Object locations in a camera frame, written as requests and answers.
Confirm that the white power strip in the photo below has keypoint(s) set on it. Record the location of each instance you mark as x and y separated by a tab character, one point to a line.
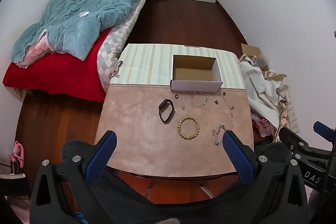
292	113

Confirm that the striped tablecloth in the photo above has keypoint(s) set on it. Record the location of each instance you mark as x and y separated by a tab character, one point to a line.
147	64

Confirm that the black smart band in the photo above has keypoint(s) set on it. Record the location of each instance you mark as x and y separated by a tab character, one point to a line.
166	102

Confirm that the white cardboard box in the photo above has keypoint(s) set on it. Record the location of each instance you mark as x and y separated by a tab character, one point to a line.
194	85

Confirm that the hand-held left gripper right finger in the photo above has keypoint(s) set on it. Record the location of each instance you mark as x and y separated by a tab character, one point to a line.
237	158

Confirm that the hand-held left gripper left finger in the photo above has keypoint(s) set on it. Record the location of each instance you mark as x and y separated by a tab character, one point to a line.
101	155

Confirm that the white cloth pile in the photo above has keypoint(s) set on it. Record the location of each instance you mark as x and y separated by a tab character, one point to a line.
258	87

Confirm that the bed with blue blanket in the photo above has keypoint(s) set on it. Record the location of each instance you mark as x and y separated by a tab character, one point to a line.
65	74

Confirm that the checkered bed sheet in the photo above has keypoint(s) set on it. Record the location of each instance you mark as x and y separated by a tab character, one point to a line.
115	40

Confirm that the pink cloth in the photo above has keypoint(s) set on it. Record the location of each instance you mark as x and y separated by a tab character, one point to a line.
32	52

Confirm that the wooden table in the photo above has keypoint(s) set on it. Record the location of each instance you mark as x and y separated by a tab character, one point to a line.
183	178

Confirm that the pink hanger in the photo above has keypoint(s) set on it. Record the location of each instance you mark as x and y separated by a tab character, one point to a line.
17	150

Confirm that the brown cardboard box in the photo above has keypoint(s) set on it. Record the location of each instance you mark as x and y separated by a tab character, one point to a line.
252	49

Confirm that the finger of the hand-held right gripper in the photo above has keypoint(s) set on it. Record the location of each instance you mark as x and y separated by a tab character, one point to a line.
294	140
324	130

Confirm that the red and white cloth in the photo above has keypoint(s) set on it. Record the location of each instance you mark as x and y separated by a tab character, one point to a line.
262	124

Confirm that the beige patterned cloth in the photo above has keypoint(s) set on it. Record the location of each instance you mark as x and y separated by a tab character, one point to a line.
281	98

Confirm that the teal duvet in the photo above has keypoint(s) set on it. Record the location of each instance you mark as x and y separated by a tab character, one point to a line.
78	22

